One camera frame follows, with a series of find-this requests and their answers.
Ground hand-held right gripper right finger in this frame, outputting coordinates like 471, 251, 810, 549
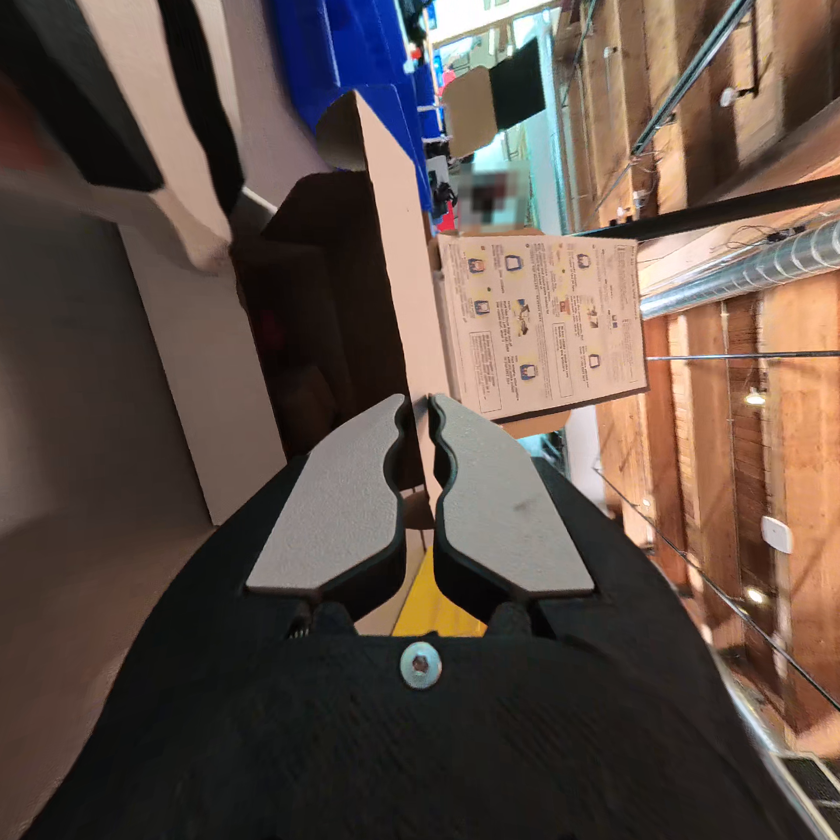
428, 394, 598, 624

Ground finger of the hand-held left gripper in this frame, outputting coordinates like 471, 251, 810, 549
79, 0, 278, 275

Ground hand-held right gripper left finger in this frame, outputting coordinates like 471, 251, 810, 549
245, 394, 409, 621

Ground blue plastic bin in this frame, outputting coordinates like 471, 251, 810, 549
271, 0, 435, 212

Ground white cardboard box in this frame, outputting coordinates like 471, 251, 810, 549
121, 88, 457, 526

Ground yellow plastic bin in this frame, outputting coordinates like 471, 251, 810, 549
392, 543, 490, 637

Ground printed instruction sheet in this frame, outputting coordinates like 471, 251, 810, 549
435, 233, 652, 424

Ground tan rounded panel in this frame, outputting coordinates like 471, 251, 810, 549
441, 66, 500, 160

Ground black monitor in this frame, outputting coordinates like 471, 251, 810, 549
489, 36, 550, 132

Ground silver ventilation duct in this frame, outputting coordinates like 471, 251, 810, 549
638, 218, 840, 321

